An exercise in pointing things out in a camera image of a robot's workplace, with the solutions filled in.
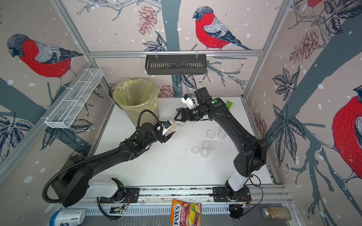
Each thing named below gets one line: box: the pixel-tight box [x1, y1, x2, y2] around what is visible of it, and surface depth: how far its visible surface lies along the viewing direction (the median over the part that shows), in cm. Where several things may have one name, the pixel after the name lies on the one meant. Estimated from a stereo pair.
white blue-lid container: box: [49, 206, 87, 226], surface depth 64 cm
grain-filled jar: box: [261, 206, 292, 221], surface depth 66 cm
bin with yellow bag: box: [112, 78, 161, 127], surface depth 94 cm
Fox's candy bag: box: [170, 199, 203, 226], surface depth 67 cm
